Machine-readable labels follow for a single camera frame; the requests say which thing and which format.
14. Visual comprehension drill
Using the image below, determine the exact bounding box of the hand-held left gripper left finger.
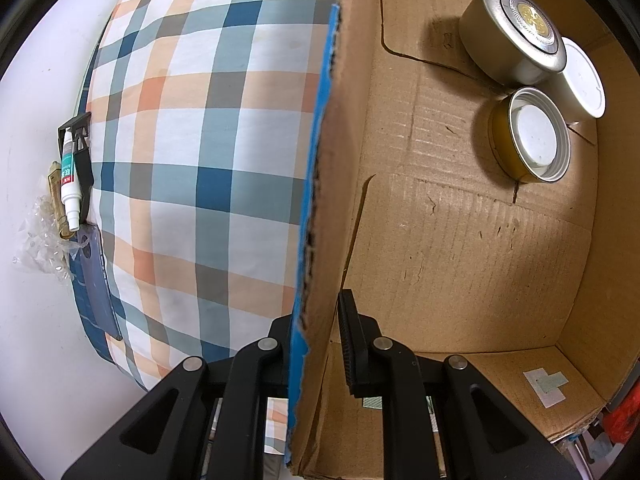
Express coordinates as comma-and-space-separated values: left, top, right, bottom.
60, 312, 293, 480

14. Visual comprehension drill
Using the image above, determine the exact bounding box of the plaid tablecloth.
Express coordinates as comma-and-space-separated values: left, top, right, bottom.
75, 0, 346, 461

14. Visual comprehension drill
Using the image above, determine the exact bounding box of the brown cardboard box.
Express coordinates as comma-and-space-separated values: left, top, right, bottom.
286, 0, 640, 478

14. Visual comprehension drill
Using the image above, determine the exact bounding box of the red packaging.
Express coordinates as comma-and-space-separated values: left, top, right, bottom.
597, 400, 635, 461

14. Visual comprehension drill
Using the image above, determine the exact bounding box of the grey smartphone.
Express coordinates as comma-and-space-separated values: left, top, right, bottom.
67, 225, 123, 342

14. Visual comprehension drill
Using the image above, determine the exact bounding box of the gold tin white inside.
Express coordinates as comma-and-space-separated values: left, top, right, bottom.
488, 86, 572, 184

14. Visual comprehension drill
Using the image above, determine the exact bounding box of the white glue tube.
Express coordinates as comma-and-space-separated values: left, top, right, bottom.
59, 127, 83, 232

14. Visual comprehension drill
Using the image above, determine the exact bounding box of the gold brown tube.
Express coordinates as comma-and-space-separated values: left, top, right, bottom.
46, 161, 71, 240

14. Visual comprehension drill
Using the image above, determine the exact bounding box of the clear plastic bag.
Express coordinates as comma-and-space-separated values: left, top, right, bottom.
12, 200, 76, 286

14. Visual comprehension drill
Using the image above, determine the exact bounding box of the black plastic holder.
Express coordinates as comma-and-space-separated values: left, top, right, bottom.
57, 112, 96, 226

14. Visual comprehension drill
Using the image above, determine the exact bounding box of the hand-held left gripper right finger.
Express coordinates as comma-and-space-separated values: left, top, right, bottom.
337, 287, 568, 480

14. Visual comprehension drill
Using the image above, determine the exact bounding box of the white round jar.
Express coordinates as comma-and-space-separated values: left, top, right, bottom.
547, 37, 607, 125

